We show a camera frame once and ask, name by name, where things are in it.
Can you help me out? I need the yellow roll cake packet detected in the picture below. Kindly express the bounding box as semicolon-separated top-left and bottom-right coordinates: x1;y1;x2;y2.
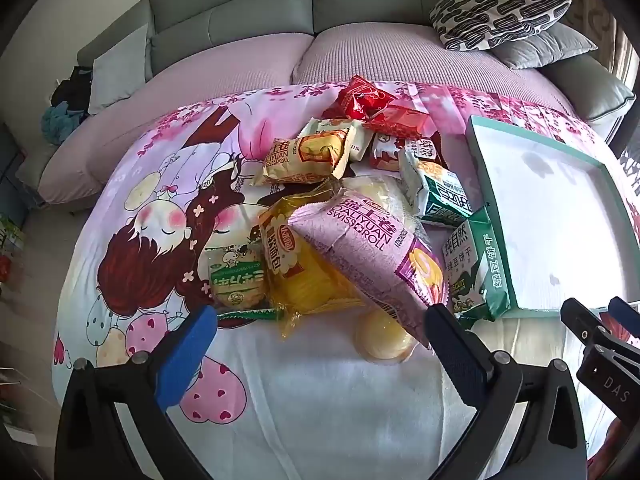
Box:
255;129;353;187

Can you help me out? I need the small green white snack packet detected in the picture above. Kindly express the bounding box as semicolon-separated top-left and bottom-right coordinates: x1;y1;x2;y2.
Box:
205;232;268;311

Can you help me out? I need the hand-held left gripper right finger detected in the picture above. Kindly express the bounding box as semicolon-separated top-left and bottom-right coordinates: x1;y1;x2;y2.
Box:
424;304;588;480

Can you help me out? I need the yellow soft bread packet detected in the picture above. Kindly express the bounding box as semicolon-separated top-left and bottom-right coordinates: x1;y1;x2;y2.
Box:
257;180;366;343

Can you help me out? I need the black white patterned cloth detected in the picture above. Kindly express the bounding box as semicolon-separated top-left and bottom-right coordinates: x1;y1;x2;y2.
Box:
617;152;640;196

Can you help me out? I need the red printed snack packet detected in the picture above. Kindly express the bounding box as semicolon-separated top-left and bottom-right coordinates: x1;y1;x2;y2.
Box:
322;75;398;121

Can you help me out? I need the white yellow snack packet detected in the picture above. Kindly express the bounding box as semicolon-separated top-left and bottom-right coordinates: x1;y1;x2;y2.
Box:
299;117;373;163

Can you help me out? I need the black white patterned pillow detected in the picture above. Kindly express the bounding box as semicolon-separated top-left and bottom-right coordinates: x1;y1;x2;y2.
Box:
429;0;572;52

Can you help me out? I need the teal rimmed white tray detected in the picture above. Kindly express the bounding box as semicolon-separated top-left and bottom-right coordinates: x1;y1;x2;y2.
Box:
465;115;640;320

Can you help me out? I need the clear pale bread packet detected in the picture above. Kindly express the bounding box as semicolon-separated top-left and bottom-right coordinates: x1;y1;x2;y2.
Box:
340;174;431;251

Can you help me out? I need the pink sofa seat cover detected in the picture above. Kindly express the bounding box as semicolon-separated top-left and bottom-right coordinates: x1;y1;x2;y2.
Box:
37;25;621;206

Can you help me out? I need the light grey pillow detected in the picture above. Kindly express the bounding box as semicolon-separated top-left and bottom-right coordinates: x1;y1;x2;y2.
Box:
87;22;151;116

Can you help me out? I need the small red white snack packet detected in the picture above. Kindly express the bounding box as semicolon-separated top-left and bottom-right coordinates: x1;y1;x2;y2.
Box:
369;134;413;173

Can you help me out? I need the grey-green sofa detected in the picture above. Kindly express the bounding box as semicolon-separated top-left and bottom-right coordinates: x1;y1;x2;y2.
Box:
15;0;637;206

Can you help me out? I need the green edged snack packet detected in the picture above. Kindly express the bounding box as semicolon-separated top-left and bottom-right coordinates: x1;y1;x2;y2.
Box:
217;307;286;323

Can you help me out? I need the dark green biscuit packet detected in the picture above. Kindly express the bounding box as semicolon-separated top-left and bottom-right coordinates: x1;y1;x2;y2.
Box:
440;205;512;323

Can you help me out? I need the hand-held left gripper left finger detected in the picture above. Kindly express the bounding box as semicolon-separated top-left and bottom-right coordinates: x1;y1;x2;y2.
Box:
54;304;221;480

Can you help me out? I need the green white biscuit packet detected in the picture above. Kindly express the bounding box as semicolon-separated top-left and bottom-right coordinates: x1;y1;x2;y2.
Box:
399;137;485;230

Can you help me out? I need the pink printed blanket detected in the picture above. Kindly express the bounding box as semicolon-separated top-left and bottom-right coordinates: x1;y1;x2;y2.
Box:
50;80;640;461

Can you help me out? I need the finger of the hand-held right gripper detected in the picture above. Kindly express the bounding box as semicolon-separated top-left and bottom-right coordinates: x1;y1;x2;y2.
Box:
607;296;640;361
560;298;613;361

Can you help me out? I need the purple roll cake packet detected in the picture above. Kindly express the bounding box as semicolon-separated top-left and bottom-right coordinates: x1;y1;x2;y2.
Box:
287;187;451;351

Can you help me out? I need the round yellow cake packet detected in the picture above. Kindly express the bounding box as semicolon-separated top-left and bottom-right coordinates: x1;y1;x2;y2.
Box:
352;307;418;363

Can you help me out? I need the colourful box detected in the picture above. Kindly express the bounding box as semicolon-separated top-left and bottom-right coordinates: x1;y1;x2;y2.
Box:
0;212;26;286

